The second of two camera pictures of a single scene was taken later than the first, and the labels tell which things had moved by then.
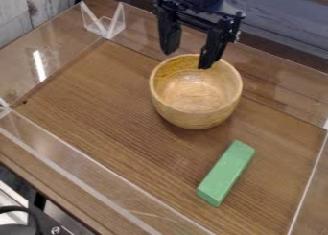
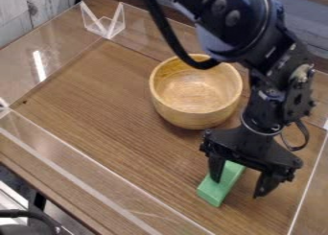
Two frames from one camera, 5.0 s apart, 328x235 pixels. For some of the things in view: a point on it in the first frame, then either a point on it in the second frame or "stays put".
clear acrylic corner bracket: [105, 27] stays put
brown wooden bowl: [194, 98] stays put
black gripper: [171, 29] to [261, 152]
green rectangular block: [214, 188] stays put
